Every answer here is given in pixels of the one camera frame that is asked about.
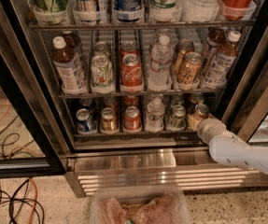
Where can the red cola can middle rear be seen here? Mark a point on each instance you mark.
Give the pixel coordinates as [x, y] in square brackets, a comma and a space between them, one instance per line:
[128, 47]

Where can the tea bottle middle left front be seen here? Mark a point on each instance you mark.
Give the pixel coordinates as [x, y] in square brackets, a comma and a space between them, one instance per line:
[69, 67]

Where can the white green can middle rear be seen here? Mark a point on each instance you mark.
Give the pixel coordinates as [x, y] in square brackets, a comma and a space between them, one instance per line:
[102, 46]

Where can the silver green can bottom rear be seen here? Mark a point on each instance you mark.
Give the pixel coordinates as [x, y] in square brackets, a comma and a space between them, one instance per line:
[177, 99]

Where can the orange can bottom shelf front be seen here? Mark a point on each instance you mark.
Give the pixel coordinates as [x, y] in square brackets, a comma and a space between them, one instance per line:
[200, 111]

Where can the orange can middle front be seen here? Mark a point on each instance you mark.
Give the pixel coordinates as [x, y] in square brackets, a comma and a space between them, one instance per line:
[189, 68]

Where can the silver green can bottom front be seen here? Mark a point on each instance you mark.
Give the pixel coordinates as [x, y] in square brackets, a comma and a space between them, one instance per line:
[176, 118]

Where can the right glass fridge door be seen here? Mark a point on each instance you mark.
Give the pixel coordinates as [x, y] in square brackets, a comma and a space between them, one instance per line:
[251, 122]

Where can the wire shelf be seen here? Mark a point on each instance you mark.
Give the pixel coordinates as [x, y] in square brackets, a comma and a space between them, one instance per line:
[138, 93]
[139, 26]

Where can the tea bottle middle left rear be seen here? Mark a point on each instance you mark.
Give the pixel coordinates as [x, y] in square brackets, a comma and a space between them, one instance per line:
[73, 41]

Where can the blue can bottom rear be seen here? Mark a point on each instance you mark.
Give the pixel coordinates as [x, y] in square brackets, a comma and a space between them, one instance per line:
[89, 104]

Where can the tea bottle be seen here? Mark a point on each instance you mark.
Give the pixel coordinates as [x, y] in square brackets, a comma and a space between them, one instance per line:
[69, 67]
[73, 41]
[223, 60]
[214, 39]

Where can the clear plastic container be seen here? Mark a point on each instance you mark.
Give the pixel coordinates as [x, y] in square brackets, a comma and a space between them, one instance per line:
[150, 204]

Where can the gold can bottom rear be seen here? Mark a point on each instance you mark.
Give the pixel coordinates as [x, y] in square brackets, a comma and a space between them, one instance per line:
[111, 101]

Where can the white green can middle front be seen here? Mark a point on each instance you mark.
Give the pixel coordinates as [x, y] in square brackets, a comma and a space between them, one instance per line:
[102, 71]

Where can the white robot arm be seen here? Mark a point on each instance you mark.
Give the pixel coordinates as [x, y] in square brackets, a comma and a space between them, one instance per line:
[227, 148]

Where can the tea bottle middle right rear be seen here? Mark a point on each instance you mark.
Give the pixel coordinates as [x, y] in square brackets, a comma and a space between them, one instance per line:
[214, 39]

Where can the water bottle top shelf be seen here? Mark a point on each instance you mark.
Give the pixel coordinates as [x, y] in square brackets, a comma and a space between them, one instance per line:
[200, 10]

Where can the fridge bottom vent grille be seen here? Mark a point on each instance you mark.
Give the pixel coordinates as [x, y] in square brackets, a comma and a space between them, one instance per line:
[85, 180]

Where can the blue can bottom front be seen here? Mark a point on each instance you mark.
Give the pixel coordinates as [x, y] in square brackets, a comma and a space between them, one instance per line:
[85, 122]

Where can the left glass fridge door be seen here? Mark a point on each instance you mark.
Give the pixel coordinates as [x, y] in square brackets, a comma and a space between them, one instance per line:
[25, 146]

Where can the silver green can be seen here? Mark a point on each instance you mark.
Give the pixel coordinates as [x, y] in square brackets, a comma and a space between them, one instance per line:
[177, 99]
[176, 118]

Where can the water bottle middle front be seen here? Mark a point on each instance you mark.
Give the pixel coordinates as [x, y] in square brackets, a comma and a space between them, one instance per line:
[161, 57]

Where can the glass fridge door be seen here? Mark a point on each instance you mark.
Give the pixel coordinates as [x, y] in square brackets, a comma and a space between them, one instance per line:
[251, 122]
[25, 146]

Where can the orange can middle rear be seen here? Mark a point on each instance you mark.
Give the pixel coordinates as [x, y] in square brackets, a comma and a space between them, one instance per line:
[183, 47]

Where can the water bottle middle rear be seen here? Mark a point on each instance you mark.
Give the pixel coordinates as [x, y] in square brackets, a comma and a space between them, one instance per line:
[156, 36]

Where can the orange can shelf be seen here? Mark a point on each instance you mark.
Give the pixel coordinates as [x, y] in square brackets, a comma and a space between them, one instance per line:
[195, 99]
[200, 111]

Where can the red can bottom front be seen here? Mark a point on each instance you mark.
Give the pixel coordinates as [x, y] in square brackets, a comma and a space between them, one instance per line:
[132, 119]

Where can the orange can bottom shelf rear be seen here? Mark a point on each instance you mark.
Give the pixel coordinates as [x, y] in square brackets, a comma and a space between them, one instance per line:
[195, 99]

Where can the middle wire shelf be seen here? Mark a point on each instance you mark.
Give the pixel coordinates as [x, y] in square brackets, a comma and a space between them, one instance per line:
[138, 93]

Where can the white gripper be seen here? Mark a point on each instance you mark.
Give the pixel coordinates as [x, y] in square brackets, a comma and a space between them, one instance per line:
[206, 128]

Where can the red cola can middle front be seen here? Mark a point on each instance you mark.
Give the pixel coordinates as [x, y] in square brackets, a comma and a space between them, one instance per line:
[131, 70]

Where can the top wire shelf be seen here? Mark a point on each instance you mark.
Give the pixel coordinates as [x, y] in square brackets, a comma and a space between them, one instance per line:
[139, 26]

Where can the tea bottle middle right front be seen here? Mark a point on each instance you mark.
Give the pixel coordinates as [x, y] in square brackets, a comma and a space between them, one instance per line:
[223, 60]

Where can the red can bottom rear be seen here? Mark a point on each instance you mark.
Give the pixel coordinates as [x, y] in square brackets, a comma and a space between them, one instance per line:
[131, 100]

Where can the gold can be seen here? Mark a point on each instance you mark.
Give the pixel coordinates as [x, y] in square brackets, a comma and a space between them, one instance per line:
[111, 101]
[109, 119]

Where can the water bottle bottom shelf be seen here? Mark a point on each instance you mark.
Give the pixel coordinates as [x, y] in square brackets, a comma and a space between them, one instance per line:
[154, 115]

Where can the water bottle shelf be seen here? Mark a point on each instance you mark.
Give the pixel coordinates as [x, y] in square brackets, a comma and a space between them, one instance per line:
[154, 115]
[200, 10]

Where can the gold can bottom front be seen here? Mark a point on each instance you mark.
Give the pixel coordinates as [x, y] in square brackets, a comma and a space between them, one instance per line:
[109, 119]

